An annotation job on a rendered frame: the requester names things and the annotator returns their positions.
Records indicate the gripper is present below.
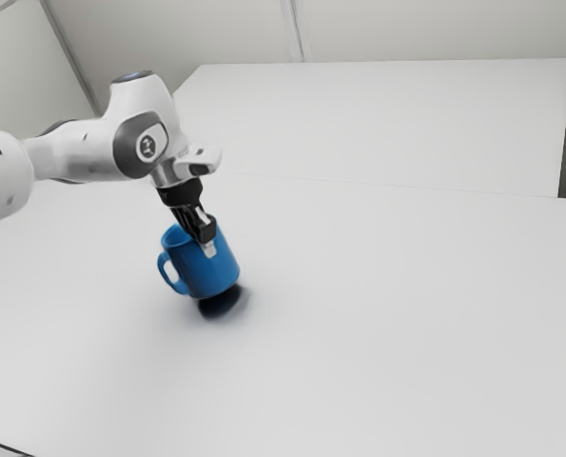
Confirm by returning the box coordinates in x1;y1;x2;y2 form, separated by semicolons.
156;177;219;259

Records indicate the blue mug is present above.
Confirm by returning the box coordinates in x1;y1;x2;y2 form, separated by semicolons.
156;223;242;300

